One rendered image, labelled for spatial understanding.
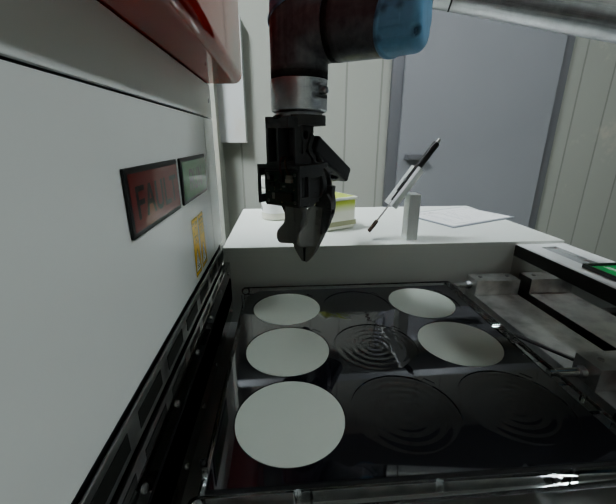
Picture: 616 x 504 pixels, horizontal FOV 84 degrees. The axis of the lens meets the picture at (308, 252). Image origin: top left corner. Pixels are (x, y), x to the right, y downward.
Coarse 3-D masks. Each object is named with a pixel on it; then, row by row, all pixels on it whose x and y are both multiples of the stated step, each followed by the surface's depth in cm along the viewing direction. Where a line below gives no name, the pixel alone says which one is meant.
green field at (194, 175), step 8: (192, 160) 39; (200, 160) 43; (184, 168) 36; (192, 168) 39; (200, 168) 43; (184, 176) 36; (192, 176) 39; (200, 176) 43; (184, 184) 36; (192, 184) 39; (200, 184) 43; (192, 192) 39
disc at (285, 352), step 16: (272, 336) 44; (288, 336) 44; (304, 336) 44; (320, 336) 44; (256, 352) 41; (272, 352) 41; (288, 352) 41; (304, 352) 41; (320, 352) 41; (256, 368) 38; (272, 368) 38; (288, 368) 38; (304, 368) 38
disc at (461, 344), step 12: (432, 324) 47; (444, 324) 47; (456, 324) 47; (420, 336) 44; (432, 336) 44; (444, 336) 44; (456, 336) 44; (468, 336) 44; (480, 336) 44; (492, 336) 44; (432, 348) 42; (444, 348) 42; (456, 348) 42; (468, 348) 42; (480, 348) 42; (492, 348) 42; (456, 360) 39; (468, 360) 39; (480, 360) 39; (492, 360) 39
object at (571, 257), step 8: (528, 248) 60; (536, 248) 60; (544, 248) 61; (552, 248) 61; (560, 248) 60; (568, 248) 60; (576, 248) 60; (544, 256) 56; (552, 256) 56; (560, 256) 56; (568, 256) 57; (576, 256) 57; (584, 256) 56; (592, 256) 56; (600, 256) 56; (568, 264) 52; (576, 264) 52; (584, 272) 49; (592, 272) 49; (600, 280) 46; (608, 280) 46
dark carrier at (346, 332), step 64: (256, 320) 48; (320, 320) 48; (384, 320) 48; (448, 320) 48; (256, 384) 36; (320, 384) 36; (384, 384) 36; (448, 384) 36; (512, 384) 36; (384, 448) 28; (448, 448) 28; (512, 448) 28; (576, 448) 28
